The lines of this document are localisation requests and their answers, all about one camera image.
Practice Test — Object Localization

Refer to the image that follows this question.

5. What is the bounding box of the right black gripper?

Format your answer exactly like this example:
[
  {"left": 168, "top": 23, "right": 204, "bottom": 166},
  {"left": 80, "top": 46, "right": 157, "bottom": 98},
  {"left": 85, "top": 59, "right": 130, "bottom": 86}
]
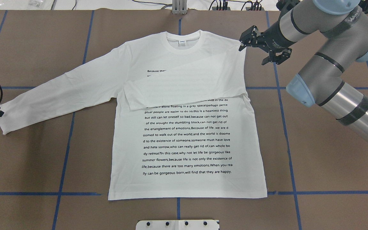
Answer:
[{"left": 239, "top": 22, "right": 292, "bottom": 65}]

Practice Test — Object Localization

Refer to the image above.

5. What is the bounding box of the white long-sleeve printed shirt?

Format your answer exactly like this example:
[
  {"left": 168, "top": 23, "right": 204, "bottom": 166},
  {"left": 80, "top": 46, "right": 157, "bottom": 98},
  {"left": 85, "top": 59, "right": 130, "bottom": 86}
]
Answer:
[{"left": 0, "top": 30, "right": 267, "bottom": 201}]

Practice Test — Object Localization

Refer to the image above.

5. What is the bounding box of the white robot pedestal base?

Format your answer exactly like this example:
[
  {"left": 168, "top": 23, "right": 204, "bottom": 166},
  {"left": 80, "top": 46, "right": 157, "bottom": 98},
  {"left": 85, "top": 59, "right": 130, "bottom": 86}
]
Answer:
[{"left": 135, "top": 219, "right": 220, "bottom": 230}]

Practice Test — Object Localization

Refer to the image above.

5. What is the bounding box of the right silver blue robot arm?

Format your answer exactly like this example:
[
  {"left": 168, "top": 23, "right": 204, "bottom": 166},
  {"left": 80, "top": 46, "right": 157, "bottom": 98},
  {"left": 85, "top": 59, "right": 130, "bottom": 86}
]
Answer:
[{"left": 239, "top": 0, "right": 368, "bottom": 141}]

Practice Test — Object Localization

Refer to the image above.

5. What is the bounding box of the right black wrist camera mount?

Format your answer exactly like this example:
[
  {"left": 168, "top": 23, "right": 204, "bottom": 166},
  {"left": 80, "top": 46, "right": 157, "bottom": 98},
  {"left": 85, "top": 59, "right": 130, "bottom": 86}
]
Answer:
[{"left": 276, "top": 0, "right": 300, "bottom": 13}]

